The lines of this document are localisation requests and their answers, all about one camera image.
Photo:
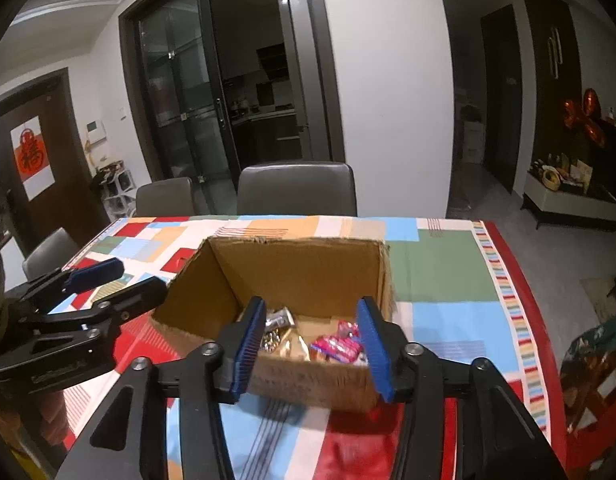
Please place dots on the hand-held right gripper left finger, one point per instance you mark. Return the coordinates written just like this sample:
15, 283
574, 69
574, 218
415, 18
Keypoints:
248, 347

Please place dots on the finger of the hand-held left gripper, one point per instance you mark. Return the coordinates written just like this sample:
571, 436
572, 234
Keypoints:
138, 297
95, 274

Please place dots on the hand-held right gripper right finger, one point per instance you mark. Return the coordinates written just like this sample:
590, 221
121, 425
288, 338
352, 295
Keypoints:
373, 352

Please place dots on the pile of candies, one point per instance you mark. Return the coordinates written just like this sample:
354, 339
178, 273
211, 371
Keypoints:
274, 342

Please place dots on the pink snack packet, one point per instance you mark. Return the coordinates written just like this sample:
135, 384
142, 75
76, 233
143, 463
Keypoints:
335, 345

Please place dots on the silver black snack packet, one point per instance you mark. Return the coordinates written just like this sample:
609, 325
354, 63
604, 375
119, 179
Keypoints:
280, 317

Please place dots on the cardboard box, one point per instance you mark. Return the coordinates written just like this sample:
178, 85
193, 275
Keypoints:
298, 270

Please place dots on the tan snack packet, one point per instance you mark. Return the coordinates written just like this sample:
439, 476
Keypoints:
300, 346

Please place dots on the white shelf rack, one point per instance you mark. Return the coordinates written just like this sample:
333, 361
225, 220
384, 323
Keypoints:
115, 192

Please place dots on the brown wooden door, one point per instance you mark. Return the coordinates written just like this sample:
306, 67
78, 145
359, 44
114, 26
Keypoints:
68, 185

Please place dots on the narrow grey leather chair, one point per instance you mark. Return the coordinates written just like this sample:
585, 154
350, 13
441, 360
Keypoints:
165, 200

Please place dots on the colourful patchwork tablecloth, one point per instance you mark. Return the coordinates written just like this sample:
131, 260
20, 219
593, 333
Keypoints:
437, 270

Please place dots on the person's yellow garment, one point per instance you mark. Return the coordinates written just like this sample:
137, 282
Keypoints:
33, 465

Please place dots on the red and white door poster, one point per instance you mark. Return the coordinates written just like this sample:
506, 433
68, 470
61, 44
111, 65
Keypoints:
33, 157

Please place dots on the wide grey leather chair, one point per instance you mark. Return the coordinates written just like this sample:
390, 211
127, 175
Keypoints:
298, 190

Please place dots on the sliding glass door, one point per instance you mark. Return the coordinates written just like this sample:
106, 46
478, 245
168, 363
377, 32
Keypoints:
178, 90

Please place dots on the kitchen counter cabinet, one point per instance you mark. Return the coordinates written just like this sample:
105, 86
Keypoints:
268, 137

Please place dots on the red chair with green cloth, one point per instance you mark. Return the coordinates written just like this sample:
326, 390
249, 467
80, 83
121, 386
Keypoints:
597, 375

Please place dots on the patterned floor mat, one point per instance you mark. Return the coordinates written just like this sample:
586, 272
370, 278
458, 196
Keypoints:
601, 299

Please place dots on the white low bench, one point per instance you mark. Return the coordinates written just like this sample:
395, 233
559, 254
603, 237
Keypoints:
572, 207

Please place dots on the woven basket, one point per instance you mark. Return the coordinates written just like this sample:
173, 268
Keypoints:
550, 177

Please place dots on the kitchen range hood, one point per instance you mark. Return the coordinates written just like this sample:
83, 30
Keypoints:
272, 62

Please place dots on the silver refrigerator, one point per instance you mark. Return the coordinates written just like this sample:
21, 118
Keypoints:
293, 70

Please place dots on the dark room door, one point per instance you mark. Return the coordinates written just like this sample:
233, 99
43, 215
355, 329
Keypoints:
500, 100

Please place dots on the dark sideboard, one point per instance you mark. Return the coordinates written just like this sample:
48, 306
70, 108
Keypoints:
612, 165

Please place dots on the orange foil balloon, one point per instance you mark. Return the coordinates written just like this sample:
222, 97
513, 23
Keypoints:
585, 115

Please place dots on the tall dark cabinet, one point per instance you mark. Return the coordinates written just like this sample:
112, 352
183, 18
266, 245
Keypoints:
550, 60

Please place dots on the wall intercom panel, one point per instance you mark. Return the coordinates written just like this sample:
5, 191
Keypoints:
96, 131

